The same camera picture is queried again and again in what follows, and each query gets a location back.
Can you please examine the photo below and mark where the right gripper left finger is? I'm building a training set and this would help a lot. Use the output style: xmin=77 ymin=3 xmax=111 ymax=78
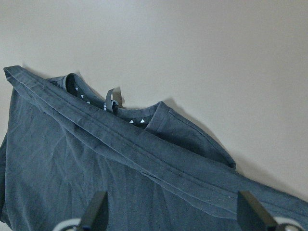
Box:
xmin=80 ymin=191 xmax=109 ymax=231

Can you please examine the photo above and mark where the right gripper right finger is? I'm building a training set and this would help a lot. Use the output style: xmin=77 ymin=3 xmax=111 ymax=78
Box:
xmin=237 ymin=191 xmax=278 ymax=231

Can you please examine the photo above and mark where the black printed t-shirt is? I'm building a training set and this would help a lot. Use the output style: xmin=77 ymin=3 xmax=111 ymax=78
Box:
xmin=0 ymin=66 xmax=308 ymax=231

